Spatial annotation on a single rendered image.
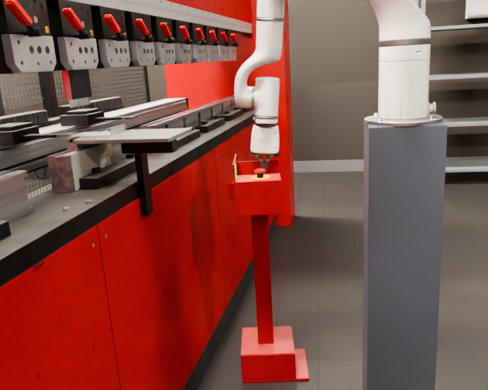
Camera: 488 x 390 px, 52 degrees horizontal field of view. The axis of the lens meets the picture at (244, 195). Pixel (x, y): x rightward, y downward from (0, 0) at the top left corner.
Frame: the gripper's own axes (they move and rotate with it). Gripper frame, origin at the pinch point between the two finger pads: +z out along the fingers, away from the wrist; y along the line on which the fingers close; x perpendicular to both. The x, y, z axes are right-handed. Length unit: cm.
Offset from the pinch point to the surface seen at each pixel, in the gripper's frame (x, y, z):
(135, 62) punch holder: -13, -43, -35
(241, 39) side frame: 169, -17, -50
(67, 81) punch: -48, -52, -31
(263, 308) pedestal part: -8, 2, 53
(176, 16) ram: 26, -36, -52
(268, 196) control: -15.2, 1.7, 7.2
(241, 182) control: -15.3, -7.6, 2.4
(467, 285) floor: 59, 107, 71
